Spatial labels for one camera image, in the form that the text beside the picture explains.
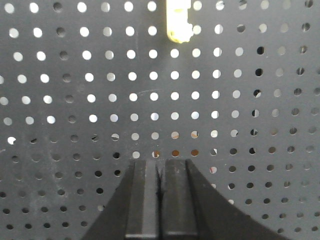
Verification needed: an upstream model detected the yellow switch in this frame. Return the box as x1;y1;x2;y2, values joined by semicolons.
165;0;194;44

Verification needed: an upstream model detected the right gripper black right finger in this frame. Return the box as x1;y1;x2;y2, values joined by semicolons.
160;159;283;240

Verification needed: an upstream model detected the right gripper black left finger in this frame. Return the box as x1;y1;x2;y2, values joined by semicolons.
83;160;160;240

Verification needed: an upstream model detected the black perforated pegboard panel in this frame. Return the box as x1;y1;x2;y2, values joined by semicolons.
0;0;320;240

